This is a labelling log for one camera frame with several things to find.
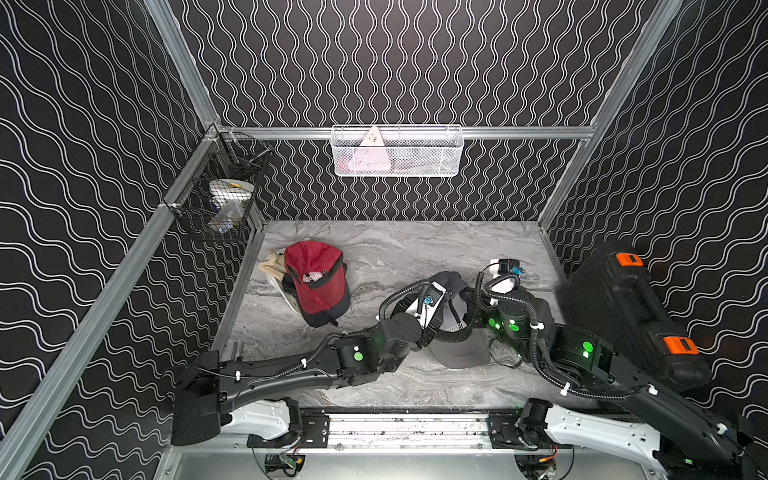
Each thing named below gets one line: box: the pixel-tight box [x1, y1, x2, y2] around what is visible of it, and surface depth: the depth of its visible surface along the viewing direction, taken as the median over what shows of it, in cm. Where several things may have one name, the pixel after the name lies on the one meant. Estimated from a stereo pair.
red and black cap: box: [284, 241, 350, 327], surface depth 94 cm
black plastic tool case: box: [560, 243, 712, 392], surface depth 70 cm
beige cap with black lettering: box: [258, 249, 287, 282], surface depth 92 cm
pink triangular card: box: [349, 126, 391, 171], surface depth 92 cm
